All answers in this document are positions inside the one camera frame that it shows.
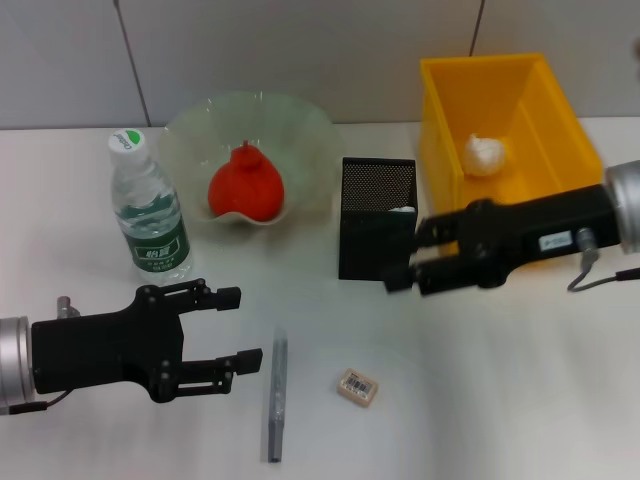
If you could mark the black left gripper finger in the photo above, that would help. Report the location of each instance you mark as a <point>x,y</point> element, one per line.
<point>229,298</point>
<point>249,360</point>

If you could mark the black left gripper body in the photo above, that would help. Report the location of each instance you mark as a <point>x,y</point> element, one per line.
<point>105,350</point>

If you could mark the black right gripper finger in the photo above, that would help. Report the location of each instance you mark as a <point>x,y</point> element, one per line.
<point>400,277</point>
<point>440,227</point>

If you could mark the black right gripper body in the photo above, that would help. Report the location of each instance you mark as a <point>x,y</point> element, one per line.
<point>540,230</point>

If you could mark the white paper ball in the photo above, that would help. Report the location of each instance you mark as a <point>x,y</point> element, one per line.
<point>485,155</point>

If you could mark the red-orange toy orange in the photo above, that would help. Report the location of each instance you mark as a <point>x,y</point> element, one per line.
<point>247,192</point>

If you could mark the clear green-label water bottle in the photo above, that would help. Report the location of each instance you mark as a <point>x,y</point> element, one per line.
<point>152,220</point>

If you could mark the black mesh pen holder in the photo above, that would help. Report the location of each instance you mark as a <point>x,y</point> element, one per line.
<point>370,245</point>

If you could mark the grey glitter pen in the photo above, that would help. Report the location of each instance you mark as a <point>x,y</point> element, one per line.
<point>275,425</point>

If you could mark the beige eraser with barcode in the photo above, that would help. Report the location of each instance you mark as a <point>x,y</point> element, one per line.
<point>357,389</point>

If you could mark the translucent green wavy fruit plate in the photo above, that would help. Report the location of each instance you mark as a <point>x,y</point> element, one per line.
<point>300,135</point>

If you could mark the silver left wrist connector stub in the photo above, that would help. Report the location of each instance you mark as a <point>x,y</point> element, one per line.
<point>67,306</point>

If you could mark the yellow plastic bin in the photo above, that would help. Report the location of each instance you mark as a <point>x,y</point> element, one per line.
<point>550,125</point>

